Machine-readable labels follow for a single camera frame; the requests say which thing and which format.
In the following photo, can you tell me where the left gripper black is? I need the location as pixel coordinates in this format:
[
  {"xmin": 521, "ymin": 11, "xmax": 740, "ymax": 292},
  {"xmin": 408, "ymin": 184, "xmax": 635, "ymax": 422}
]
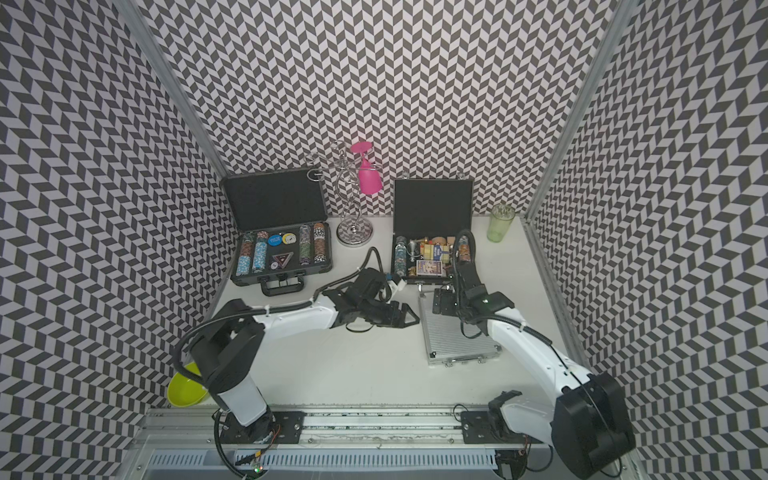
[{"xmin": 360, "ymin": 298, "xmax": 422, "ymax": 329}]

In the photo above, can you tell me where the small silver aluminium poker case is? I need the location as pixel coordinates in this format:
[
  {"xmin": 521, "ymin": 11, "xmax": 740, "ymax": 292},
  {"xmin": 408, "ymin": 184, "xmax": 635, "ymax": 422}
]
[{"xmin": 418, "ymin": 288, "xmax": 502, "ymax": 367}]

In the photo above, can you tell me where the black poker case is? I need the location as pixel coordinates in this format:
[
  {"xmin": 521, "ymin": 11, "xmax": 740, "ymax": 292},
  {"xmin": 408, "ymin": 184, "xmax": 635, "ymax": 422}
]
[
  {"xmin": 221, "ymin": 167, "xmax": 333, "ymax": 297},
  {"xmin": 391, "ymin": 179, "xmax": 474, "ymax": 284}
]

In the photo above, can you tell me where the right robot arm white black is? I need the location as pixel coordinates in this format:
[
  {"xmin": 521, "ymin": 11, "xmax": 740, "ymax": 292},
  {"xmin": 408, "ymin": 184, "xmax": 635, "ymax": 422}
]
[{"xmin": 450, "ymin": 229, "xmax": 636, "ymax": 479}]

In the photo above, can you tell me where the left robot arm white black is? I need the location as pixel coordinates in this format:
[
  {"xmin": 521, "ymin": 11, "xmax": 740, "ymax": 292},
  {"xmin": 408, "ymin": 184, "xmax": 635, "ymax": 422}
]
[{"xmin": 171, "ymin": 262, "xmax": 420, "ymax": 443}]

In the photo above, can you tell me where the green translucent cup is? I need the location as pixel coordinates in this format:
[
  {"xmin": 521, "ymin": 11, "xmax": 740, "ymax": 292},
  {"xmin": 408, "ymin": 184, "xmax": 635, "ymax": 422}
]
[{"xmin": 487, "ymin": 202, "xmax": 516, "ymax": 243}]

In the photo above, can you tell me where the pink wine glass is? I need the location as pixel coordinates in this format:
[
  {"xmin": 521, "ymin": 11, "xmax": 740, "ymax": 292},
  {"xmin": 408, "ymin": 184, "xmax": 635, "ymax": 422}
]
[{"xmin": 350, "ymin": 141, "xmax": 383, "ymax": 196}]

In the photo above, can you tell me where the yellow green bowl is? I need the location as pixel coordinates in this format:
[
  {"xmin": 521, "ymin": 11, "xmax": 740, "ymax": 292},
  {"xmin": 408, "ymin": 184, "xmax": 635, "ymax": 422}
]
[{"xmin": 166, "ymin": 372, "xmax": 209, "ymax": 408}]

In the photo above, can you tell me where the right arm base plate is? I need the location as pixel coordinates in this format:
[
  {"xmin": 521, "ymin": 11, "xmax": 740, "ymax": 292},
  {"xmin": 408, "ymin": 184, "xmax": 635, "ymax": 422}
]
[{"xmin": 453, "ymin": 410, "xmax": 541, "ymax": 444}]

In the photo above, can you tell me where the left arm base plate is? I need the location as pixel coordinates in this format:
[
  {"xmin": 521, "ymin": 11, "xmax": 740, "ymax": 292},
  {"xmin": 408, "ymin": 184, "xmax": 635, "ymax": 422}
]
[{"xmin": 219, "ymin": 410, "xmax": 306, "ymax": 445}]

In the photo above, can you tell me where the aluminium mounting rail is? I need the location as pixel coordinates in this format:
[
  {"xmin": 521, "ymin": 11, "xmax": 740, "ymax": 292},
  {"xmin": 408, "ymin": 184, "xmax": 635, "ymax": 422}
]
[{"xmin": 134, "ymin": 404, "xmax": 523, "ymax": 448}]

